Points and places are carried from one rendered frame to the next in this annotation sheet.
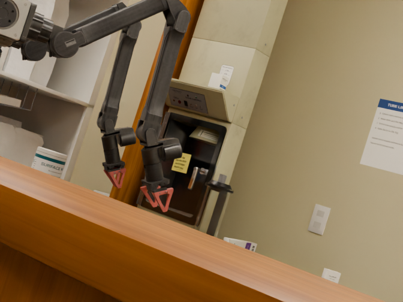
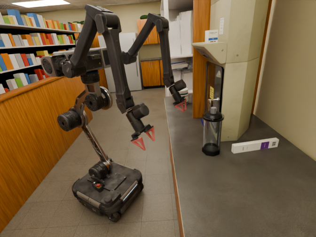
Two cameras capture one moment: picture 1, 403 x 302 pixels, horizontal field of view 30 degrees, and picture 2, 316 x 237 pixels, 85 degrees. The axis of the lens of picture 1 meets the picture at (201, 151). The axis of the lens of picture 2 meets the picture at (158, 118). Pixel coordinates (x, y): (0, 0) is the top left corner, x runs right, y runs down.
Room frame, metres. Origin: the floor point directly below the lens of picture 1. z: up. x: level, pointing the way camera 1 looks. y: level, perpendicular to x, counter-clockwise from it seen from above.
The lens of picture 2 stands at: (2.05, -0.60, 1.55)
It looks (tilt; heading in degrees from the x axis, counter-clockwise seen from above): 25 degrees down; 55
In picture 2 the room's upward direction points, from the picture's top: 5 degrees counter-clockwise
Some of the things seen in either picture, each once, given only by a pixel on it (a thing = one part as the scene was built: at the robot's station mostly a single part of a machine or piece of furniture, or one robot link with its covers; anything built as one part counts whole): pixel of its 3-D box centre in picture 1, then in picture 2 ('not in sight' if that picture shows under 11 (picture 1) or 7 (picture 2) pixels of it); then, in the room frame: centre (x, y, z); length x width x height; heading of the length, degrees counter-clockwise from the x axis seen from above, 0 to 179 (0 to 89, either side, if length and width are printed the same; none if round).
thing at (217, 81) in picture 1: (217, 82); (211, 36); (2.87, 0.02, 1.54); 0.05 x 0.05 x 0.06; 59
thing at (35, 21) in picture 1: (36, 27); (64, 65); (2.23, 0.58, 1.45); 0.09 x 0.08 x 0.12; 23
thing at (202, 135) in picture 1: (181, 166); (212, 95); (2.96, 0.06, 1.19); 0.30 x 0.01 x 0.40; 53
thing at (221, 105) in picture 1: (195, 98); (206, 51); (2.92, 0.09, 1.46); 0.32 x 0.12 x 0.10; 54
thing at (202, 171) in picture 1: (195, 178); (212, 105); (2.87, -0.01, 1.17); 0.05 x 0.03 x 0.10; 143
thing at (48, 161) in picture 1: (47, 167); (181, 96); (3.21, 0.60, 1.02); 0.13 x 0.13 x 0.15
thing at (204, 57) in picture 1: (210, 141); (235, 73); (3.06, -0.02, 1.33); 0.32 x 0.25 x 0.77; 54
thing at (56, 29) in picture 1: (58, 43); (74, 69); (2.27, 0.51, 1.43); 0.10 x 0.05 x 0.09; 113
